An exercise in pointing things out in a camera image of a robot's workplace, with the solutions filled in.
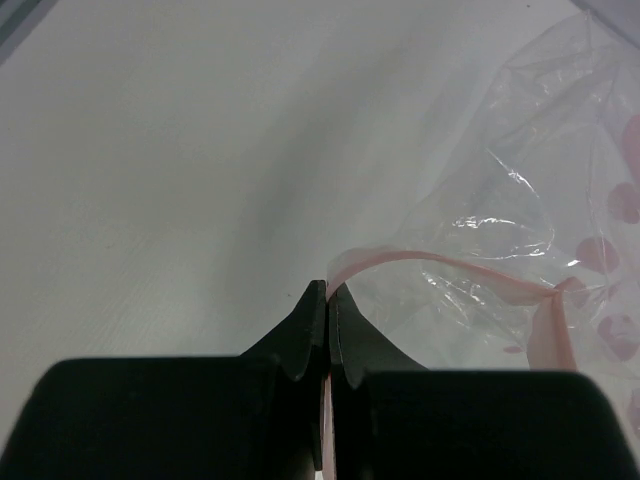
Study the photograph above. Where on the aluminium frame post left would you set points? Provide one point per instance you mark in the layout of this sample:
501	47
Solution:
18	19

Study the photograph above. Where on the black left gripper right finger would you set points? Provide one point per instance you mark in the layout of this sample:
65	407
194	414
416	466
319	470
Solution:
394	419

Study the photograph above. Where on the clear zip top bag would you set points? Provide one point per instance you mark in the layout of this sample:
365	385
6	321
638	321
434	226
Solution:
525	256

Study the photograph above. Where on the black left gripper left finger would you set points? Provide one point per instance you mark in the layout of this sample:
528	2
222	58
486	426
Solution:
257	415

